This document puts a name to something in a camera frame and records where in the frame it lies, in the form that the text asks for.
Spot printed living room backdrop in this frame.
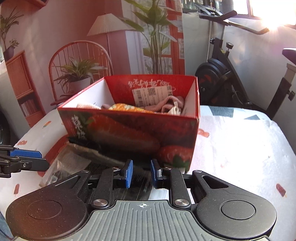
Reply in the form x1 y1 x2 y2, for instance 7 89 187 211
1 1 185 126

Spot orange floral oven mitt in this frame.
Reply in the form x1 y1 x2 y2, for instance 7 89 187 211
108 103 153 113

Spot pink knitted cloth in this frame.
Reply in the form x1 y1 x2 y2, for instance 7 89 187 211
101 95 185 115

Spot pink crocheted soft toy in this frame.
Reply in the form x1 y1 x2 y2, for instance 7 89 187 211
76 104 101 109

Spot clear plastic bag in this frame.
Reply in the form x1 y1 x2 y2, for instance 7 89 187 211
39 145 91 187

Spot red strawberry cardboard box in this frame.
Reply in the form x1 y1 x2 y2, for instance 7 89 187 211
58 74 200 171

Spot black exercise bike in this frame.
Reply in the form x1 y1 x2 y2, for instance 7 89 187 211
195 3 295 119

